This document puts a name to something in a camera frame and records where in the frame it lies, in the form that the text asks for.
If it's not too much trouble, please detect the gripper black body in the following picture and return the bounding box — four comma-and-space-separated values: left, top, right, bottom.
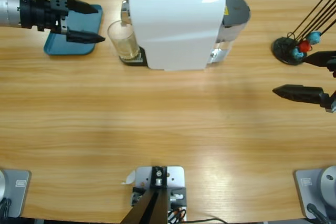
324, 93, 336, 113
18, 0, 68, 35

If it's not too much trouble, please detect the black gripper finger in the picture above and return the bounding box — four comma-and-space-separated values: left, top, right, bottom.
56, 28, 106, 44
272, 84, 330, 108
50, 0, 100, 15
301, 50, 336, 78

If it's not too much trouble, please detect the clear drinking glass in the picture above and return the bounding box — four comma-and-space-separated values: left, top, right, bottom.
107, 20, 142, 61

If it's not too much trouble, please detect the white capsule coffee machine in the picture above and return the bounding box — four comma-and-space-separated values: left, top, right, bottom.
119, 0, 228, 72

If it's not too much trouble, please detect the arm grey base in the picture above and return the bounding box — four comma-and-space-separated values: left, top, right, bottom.
293, 165, 336, 219
0, 168, 32, 218

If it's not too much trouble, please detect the red coffee capsule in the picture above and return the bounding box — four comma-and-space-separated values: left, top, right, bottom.
299, 40, 312, 53

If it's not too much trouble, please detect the teal coffee capsule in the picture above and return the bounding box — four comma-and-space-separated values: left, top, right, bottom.
291, 48, 307, 59
306, 31, 321, 45

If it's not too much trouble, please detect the teal plastic tray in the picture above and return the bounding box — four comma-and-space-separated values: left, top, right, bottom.
43, 4, 103, 57

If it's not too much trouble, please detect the black capsule holder with rods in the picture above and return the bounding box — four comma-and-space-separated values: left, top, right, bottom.
271, 0, 336, 66

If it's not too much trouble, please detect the chrome slotted drip tray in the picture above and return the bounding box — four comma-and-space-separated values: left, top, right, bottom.
119, 47, 148, 67

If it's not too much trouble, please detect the water tank with dark lid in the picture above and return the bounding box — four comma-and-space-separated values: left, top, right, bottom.
207, 0, 251, 65

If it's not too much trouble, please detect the white paper tab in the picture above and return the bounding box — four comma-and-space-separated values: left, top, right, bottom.
120, 170, 137, 185

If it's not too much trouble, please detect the black base cable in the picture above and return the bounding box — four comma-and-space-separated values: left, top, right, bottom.
306, 202, 332, 224
0, 197, 13, 219

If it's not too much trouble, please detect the white mount plate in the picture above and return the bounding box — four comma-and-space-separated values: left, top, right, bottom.
132, 165, 187, 222

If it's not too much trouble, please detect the black clamp bracket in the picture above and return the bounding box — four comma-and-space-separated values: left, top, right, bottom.
130, 186, 187, 208

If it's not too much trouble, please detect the red orange wire bundle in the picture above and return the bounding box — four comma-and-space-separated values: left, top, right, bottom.
167, 207, 187, 223

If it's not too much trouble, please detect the black camera post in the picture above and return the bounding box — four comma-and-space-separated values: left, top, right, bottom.
119, 166, 169, 224

